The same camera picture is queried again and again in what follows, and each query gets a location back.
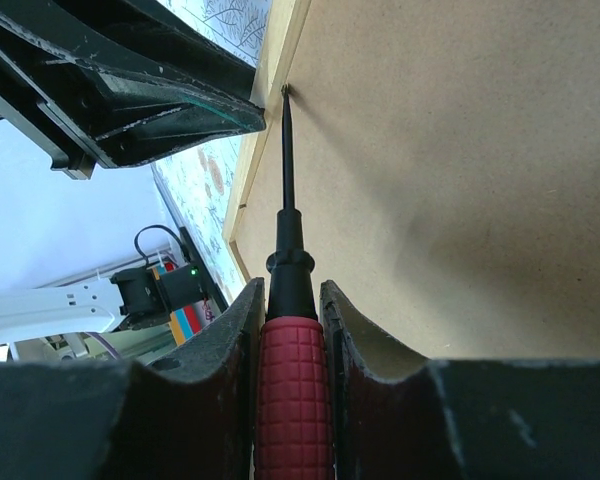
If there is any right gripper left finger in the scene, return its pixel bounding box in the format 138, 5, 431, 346
0, 278, 265, 479

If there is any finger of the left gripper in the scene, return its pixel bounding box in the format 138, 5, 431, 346
58, 0, 255, 100
0, 9, 266, 179

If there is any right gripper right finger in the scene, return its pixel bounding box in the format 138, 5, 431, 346
320, 281, 600, 479

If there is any red black screwdriver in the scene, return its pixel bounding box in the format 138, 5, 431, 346
254, 86, 334, 479

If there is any wooden picture frame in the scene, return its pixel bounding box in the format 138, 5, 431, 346
221, 0, 600, 361

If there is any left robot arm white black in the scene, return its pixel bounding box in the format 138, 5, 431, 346
0, 1, 266, 343

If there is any floral patterned table mat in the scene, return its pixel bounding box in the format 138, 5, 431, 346
156, 0, 271, 302

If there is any black thin base cable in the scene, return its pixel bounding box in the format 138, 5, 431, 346
133, 224, 192, 271

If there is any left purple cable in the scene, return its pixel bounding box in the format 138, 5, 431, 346
85, 331, 124, 361

